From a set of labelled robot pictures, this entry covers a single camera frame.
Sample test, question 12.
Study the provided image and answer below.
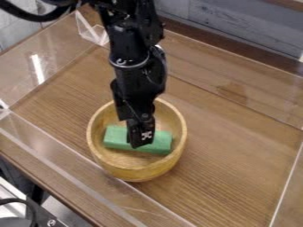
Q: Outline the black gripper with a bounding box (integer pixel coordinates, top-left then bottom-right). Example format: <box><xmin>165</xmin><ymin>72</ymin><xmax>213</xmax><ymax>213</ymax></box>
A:
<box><xmin>109</xmin><ymin>56</ymin><xmax>166</xmax><ymax>149</ymax></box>

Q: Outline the green rectangular block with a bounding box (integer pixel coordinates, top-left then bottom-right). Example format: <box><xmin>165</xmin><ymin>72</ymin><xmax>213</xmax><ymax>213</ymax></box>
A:
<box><xmin>102</xmin><ymin>125</ymin><xmax>172</xmax><ymax>155</ymax></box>

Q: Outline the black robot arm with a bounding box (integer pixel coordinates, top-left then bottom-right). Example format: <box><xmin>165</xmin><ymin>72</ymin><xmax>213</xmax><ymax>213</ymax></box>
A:
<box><xmin>0</xmin><ymin>0</ymin><xmax>166</xmax><ymax>148</ymax></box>

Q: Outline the brown wooden bowl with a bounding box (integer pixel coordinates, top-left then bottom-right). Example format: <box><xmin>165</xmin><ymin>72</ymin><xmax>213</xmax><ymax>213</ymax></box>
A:
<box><xmin>86</xmin><ymin>98</ymin><xmax>188</xmax><ymax>182</ymax></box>

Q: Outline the clear acrylic tray wall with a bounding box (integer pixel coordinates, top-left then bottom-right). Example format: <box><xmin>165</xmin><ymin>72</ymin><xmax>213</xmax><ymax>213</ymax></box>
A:
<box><xmin>0</xmin><ymin>110</ymin><xmax>194</xmax><ymax>227</ymax></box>

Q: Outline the black metal table frame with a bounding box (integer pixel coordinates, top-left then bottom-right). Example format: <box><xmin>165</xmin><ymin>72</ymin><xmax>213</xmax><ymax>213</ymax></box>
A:
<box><xmin>0</xmin><ymin>158</ymin><xmax>92</xmax><ymax>227</ymax></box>

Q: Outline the clear acrylic corner bracket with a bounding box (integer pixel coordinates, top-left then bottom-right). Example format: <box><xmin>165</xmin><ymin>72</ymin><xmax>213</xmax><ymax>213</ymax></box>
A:
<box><xmin>74</xmin><ymin>12</ymin><xmax>109</xmax><ymax>46</ymax></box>

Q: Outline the black cable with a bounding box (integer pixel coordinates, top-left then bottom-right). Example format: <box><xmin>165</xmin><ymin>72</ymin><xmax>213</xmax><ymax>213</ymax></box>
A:
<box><xmin>0</xmin><ymin>198</ymin><xmax>40</xmax><ymax>227</ymax></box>

